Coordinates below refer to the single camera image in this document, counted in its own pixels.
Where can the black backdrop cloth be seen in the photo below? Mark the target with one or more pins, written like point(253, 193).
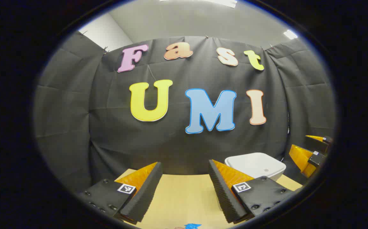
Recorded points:
point(171, 143)

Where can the ceiling light panel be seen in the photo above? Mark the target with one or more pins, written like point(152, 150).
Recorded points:
point(222, 2)
point(290, 34)

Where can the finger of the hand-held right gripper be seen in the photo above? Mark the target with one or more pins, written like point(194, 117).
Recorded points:
point(317, 143)
point(300, 159)

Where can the blue paper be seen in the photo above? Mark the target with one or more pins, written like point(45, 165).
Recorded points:
point(192, 226)

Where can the white desktop garbage bin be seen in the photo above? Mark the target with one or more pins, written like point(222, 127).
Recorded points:
point(254, 163)

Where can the wooden desktop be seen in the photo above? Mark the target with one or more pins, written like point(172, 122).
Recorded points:
point(184, 197)

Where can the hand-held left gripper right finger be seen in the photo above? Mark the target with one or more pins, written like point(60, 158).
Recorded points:
point(222, 194)

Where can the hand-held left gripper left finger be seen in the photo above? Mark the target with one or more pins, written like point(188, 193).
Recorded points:
point(146, 190)

